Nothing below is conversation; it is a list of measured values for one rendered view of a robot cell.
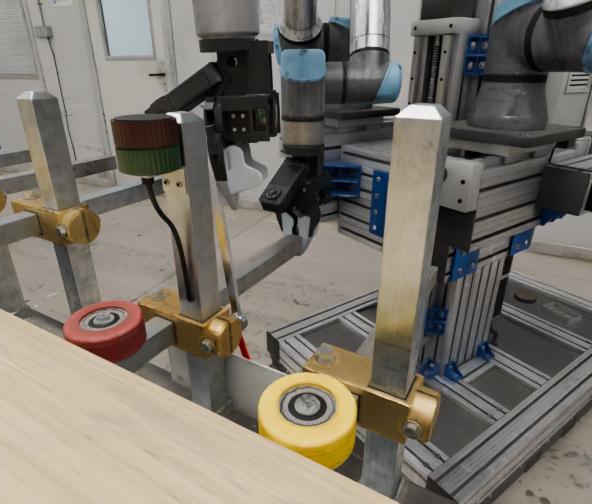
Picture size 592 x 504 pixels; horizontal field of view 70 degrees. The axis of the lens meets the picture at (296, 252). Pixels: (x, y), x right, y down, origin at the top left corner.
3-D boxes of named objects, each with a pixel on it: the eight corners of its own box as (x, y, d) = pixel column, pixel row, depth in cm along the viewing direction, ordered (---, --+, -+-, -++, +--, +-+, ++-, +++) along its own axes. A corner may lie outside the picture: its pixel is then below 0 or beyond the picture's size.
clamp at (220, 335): (169, 316, 62) (164, 286, 60) (243, 344, 55) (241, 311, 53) (138, 336, 57) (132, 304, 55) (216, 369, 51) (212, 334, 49)
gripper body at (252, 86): (269, 147, 51) (262, 36, 46) (201, 148, 52) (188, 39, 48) (281, 137, 58) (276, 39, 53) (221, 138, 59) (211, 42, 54)
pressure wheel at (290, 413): (253, 471, 41) (248, 377, 36) (330, 449, 43) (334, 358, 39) (275, 554, 34) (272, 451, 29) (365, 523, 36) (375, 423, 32)
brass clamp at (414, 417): (324, 373, 51) (325, 338, 49) (438, 416, 45) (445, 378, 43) (298, 406, 46) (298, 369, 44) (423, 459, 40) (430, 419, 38)
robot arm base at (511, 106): (492, 119, 98) (500, 72, 93) (560, 126, 86) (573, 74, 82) (451, 124, 90) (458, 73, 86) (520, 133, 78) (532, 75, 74)
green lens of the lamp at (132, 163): (152, 159, 46) (149, 138, 45) (194, 165, 43) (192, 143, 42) (105, 170, 41) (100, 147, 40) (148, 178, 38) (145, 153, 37)
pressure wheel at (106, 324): (125, 367, 55) (109, 289, 50) (170, 388, 51) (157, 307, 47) (68, 406, 49) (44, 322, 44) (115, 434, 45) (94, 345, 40)
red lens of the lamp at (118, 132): (149, 135, 45) (146, 113, 44) (192, 140, 42) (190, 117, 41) (100, 144, 40) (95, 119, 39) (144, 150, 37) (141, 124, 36)
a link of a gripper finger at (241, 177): (262, 217, 56) (257, 146, 52) (219, 216, 57) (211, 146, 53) (268, 209, 59) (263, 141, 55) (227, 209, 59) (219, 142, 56)
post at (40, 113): (106, 374, 76) (40, 90, 57) (119, 381, 75) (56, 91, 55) (88, 386, 74) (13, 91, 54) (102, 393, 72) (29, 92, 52)
